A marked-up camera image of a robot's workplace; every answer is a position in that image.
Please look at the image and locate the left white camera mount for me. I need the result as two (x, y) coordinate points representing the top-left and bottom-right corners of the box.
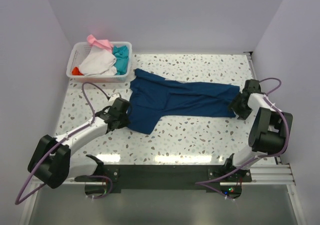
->
(108, 92), (122, 103)

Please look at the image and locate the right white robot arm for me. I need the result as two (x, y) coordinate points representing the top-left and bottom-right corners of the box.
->
(219, 79), (293, 178)

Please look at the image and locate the orange t-shirt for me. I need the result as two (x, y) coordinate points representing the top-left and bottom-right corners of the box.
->
(71, 66), (83, 76)

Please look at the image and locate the white plastic laundry basket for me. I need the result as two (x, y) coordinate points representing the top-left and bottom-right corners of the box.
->
(66, 41), (132, 83)

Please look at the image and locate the pink t-shirt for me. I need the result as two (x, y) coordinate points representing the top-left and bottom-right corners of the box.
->
(86, 34), (114, 53)

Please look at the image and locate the teal t-shirt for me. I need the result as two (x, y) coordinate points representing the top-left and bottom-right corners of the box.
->
(112, 45), (129, 75)

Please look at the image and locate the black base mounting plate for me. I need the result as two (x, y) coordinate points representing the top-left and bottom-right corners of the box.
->
(74, 163), (253, 198)

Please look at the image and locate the blue mickey t-shirt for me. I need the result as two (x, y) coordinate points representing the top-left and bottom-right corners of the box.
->
(128, 68), (240, 135)

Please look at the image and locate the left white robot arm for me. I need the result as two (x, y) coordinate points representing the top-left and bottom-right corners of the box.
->
(27, 97), (132, 189)

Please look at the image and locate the white t-shirt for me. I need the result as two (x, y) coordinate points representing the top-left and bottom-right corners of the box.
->
(78, 46), (117, 76)

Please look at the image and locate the aluminium frame rail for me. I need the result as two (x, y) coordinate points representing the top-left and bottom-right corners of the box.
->
(246, 51), (297, 186)

